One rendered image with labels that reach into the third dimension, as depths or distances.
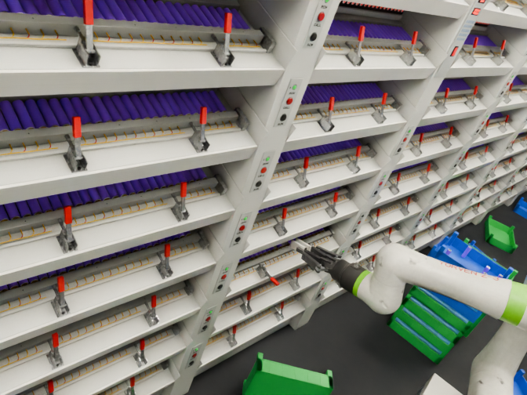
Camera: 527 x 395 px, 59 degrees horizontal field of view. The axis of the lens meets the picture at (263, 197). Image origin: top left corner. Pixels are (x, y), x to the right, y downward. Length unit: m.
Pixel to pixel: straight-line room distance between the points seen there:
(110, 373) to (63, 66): 0.99
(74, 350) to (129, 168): 0.57
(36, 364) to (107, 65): 0.77
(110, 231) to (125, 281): 0.20
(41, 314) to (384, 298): 0.93
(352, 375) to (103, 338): 1.25
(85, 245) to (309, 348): 1.43
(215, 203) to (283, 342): 1.14
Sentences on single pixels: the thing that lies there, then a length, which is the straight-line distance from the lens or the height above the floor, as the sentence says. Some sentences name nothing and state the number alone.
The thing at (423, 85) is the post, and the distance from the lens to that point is 1.63.
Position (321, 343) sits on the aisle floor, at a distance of 2.28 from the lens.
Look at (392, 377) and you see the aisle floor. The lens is 2.36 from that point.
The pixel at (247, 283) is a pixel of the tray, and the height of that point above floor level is 0.54.
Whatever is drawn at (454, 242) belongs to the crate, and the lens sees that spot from 2.45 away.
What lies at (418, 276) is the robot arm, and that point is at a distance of 1.42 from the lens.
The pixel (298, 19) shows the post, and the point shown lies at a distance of 1.01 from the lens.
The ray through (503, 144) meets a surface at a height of 0.83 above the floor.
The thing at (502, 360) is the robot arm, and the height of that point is 0.63.
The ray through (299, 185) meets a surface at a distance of 1.39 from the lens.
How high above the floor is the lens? 1.62
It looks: 33 degrees down
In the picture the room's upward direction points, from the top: 21 degrees clockwise
